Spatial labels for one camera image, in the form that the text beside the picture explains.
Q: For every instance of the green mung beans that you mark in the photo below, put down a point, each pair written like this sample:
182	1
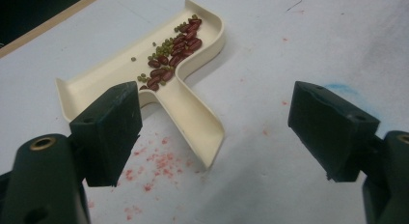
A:
162	50

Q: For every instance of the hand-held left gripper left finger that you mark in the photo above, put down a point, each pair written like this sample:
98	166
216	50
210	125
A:
107	134

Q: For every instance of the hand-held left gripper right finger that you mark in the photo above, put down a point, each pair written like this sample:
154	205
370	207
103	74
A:
331	134

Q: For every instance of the wooden table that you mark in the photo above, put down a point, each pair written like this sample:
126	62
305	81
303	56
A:
48	22

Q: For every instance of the cream plastic dustpan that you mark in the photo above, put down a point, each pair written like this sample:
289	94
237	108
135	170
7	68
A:
189	114

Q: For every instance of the pile of red beans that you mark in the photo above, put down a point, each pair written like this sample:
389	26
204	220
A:
180	48

